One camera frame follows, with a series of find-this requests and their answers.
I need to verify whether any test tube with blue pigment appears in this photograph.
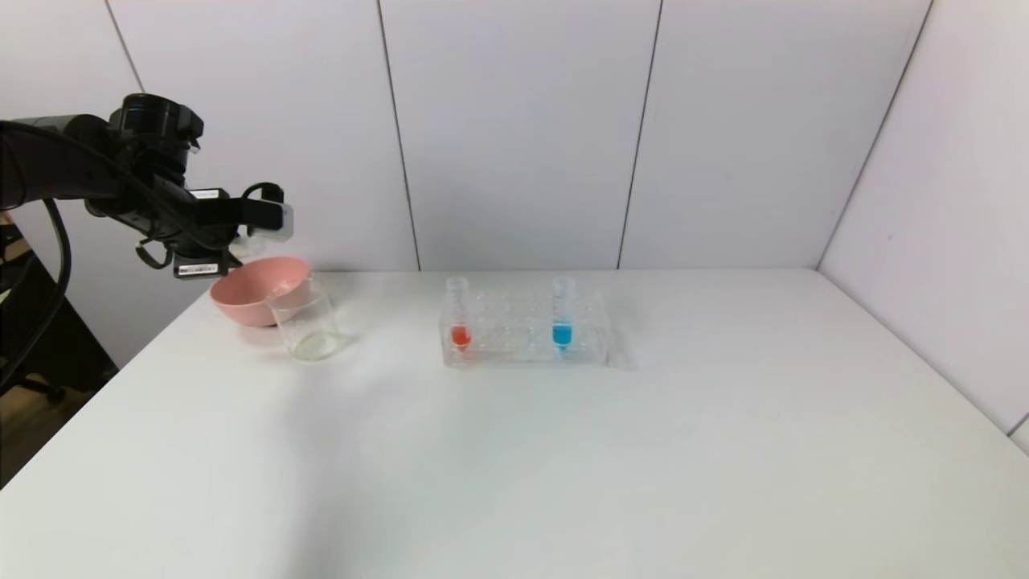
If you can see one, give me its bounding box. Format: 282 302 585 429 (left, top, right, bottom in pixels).
551 277 576 353

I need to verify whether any clear acrylic test tube rack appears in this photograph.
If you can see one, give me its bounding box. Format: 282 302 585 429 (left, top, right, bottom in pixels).
440 285 613 368

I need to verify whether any test tube with red pigment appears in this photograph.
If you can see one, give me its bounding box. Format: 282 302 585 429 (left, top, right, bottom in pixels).
446 277 474 353

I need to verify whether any clear glass beaker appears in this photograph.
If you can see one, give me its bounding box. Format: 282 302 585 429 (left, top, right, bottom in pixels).
266 277 347 363

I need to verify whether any pink plastic bowl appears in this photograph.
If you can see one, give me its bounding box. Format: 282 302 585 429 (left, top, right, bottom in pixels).
210 257 313 328

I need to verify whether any black background furniture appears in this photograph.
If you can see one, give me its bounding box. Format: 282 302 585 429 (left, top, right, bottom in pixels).
0 211 120 483

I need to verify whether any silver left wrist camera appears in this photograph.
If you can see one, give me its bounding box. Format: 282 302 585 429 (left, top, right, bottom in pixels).
245 201 295 243

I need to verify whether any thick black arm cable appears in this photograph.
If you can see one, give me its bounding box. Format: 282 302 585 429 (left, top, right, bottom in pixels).
0 197 73 396

